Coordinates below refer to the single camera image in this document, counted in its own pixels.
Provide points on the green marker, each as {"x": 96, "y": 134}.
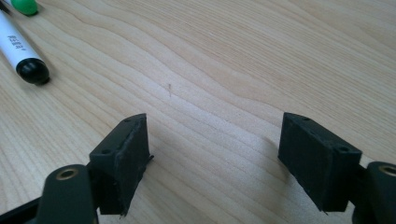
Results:
{"x": 26, "y": 6}

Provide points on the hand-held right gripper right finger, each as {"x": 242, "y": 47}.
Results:
{"x": 317, "y": 161}

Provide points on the black marker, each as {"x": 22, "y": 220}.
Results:
{"x": 15, "y": 46}

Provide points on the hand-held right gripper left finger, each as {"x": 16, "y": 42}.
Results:
{"x": 121, "y": 168}

